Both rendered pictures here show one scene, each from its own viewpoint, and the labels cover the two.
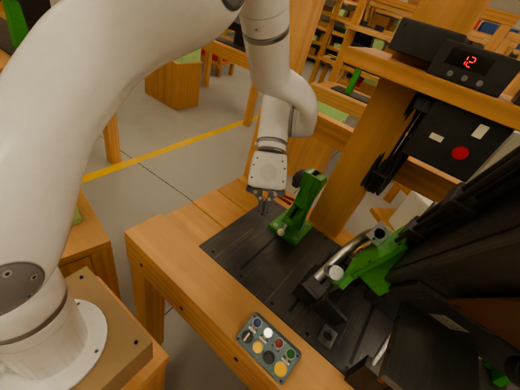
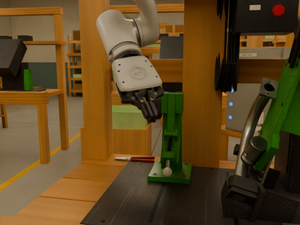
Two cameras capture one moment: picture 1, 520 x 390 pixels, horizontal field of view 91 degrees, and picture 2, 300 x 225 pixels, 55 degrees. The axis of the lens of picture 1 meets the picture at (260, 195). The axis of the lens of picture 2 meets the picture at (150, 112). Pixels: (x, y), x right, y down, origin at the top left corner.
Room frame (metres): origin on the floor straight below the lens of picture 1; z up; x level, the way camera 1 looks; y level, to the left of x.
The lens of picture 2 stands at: (-0.08, 0.15, 1.26)
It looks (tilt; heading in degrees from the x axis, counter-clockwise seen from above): 10 degrees down; 345
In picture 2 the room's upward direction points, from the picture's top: straight up
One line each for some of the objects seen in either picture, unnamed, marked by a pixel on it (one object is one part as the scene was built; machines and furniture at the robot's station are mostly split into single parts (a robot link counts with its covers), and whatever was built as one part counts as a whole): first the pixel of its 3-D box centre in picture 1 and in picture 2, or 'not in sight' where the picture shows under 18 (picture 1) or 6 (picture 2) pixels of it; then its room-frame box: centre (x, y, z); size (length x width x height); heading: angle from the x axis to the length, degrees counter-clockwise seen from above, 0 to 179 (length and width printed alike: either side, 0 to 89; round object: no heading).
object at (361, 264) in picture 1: (388, 261); (294, 103); (0.46, -0.35, 1.17); 0.13 x 0.12 x 0.20; 63
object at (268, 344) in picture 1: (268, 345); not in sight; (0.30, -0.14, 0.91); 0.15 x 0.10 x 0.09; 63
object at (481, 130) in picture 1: (453, 136); (263, 9); (0.71, -0.44, 1.42); 0.17 x 0.12 x 0.15; 63
